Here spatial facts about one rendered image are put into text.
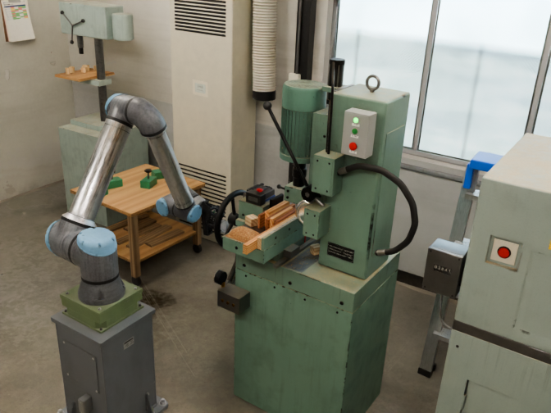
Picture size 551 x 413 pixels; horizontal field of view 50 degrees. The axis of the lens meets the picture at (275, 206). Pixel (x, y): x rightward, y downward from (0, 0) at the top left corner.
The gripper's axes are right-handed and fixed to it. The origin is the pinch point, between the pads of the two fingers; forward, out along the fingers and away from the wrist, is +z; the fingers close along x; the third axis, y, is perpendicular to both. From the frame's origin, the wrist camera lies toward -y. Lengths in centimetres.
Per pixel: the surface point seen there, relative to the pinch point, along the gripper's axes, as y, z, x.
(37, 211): -143, -190, 43
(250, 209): 29.3, 11.6, -12.2
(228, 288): 0.8, 24.5, -30.3
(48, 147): -125, -237, 87
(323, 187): 67, 42, -23
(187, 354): -70, 10, -17
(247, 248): 36, 31, -42
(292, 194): 46, 25, -8
